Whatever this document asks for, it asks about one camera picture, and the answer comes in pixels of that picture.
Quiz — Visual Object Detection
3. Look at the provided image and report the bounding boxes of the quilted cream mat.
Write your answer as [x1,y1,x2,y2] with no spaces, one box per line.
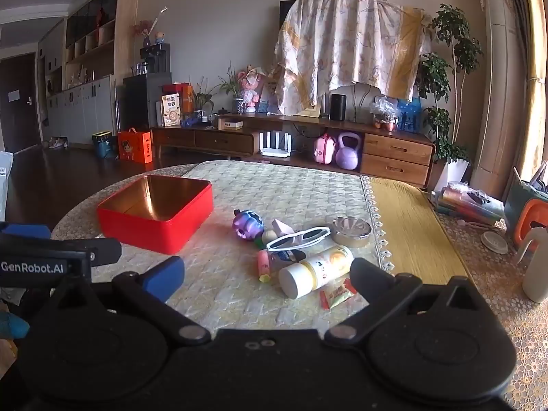
[100,160,395,330]

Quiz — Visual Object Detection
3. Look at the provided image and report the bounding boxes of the printed snack bag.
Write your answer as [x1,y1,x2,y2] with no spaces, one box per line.
[161,94,182,127]

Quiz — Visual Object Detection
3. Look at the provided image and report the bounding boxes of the pink block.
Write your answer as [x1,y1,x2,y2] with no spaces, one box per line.
[272,218,297,237]

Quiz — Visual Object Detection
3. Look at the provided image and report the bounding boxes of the white jug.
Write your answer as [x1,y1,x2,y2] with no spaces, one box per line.
[515,227,548,303]

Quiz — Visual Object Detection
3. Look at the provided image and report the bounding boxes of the pink doll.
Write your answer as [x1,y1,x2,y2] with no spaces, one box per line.
[235,65,267,114]

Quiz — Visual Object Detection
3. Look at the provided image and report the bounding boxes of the black speaker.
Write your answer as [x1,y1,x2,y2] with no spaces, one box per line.
[329,93,347,121]

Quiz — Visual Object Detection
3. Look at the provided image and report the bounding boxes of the curtain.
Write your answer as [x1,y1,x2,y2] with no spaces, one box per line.
[520,0,548,172]

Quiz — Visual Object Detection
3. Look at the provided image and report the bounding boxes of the purple kettlebell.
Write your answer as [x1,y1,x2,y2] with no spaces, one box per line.
[335,133,363,170]

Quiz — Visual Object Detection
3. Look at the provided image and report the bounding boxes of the red green candy packet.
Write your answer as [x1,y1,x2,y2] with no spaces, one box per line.
[320,278,358,310]

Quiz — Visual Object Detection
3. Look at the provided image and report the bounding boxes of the dark wooden door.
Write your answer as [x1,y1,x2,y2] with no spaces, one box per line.
[0,52,42,154]

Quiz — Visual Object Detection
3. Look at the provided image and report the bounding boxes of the black coffee machine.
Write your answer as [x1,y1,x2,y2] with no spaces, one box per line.
[140,43,171,73]

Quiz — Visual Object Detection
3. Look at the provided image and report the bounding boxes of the tall potted plant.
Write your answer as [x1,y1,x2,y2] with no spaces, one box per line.
[416,4,484,191]

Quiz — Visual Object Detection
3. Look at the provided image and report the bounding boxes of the purple pumpkin toy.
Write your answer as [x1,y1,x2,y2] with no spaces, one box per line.
[232,209,263,241]

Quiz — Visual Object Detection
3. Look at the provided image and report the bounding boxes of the blue packet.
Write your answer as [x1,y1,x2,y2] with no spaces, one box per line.
[398,98,423,133]

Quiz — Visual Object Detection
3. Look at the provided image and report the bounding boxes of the white sunglasses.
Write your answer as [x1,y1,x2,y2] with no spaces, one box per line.
[266,226,332,251]

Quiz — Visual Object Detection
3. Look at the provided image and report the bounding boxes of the small potted plant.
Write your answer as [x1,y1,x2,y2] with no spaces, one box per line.
[216,63,246,114]

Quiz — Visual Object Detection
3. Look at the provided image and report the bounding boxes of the wall cabinet unit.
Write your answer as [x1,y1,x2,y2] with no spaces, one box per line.
[38,0,120,144]

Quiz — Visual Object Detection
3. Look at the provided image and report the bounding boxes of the teal bin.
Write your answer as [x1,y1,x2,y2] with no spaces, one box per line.
[92,132,117,159]

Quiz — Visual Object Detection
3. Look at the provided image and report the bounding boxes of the orange gift box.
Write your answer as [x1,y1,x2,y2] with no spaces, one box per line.
[117,128,153,164]

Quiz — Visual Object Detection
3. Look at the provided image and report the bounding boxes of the white round lid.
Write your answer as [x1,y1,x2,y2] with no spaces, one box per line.
[480,231,509,254]

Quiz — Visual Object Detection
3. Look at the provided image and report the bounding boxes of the yellow woven mat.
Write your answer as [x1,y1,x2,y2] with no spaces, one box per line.
[369,175,472,285]

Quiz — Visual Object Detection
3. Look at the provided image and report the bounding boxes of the red tin box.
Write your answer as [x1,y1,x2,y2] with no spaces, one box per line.
[97,175,214,255]

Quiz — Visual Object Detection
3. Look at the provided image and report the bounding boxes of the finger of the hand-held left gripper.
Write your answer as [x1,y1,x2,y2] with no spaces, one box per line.
[0,235,122,267]
[0,222,52,241]

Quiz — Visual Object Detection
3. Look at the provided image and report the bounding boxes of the orange stool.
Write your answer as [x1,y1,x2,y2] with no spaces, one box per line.
[513,199,548,246]

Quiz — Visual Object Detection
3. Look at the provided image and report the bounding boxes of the black cabinet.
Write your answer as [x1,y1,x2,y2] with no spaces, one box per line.
[123,73,173,131]

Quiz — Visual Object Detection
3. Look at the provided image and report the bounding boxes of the clear plastic bag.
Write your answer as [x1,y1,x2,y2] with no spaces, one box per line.
[370,96,401,132]

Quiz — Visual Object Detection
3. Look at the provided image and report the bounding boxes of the pink tube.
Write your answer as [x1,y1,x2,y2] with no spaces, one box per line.
[257,249,272,283]

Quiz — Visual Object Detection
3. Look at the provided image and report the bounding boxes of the standing air conditioner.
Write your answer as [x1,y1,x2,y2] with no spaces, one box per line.
[470,0,536,201]

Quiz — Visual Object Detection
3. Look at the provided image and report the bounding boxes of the pink case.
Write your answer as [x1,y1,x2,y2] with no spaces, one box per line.
[314,134,337,164]

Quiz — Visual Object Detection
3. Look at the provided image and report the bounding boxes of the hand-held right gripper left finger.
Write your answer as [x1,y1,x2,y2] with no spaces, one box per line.
[51,257,212,345]

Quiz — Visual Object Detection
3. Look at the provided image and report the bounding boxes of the wooden tv stand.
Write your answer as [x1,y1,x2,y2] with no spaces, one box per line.
[152,112,436,189]

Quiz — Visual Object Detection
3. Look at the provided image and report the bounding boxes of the round metal tin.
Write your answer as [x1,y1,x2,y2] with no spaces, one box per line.
[332,216,372,248]

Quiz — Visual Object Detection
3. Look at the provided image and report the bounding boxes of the white router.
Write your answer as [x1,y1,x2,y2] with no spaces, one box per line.
[259,132,294,158]

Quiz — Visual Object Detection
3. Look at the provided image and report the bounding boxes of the yellow white bottle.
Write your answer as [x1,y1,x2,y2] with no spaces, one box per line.
[278,246,355,300]

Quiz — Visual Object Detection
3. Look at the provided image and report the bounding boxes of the picture card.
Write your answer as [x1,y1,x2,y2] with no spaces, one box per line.
[259,81,280,114]

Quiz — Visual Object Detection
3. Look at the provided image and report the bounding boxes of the floral cloth covered television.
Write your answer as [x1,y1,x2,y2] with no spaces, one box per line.
[274,0,434,116]

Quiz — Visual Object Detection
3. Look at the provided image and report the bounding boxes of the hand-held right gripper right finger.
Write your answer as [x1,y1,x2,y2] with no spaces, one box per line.
[324,258,489,345]

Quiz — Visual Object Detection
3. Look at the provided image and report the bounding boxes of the small clear blue-label bottle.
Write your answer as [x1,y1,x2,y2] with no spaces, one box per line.
[269,248,307,264]

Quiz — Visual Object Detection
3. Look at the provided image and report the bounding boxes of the orange paper bag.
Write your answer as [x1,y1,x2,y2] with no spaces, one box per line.
[173,82,196,114]

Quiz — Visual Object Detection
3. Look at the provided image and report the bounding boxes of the vase with flowers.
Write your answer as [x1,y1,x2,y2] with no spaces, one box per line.
[134,7,169,48]

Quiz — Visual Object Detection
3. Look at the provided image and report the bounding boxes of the lace circle-pattern tablecloth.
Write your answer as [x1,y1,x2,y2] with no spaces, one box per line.
[50,163,548,411]

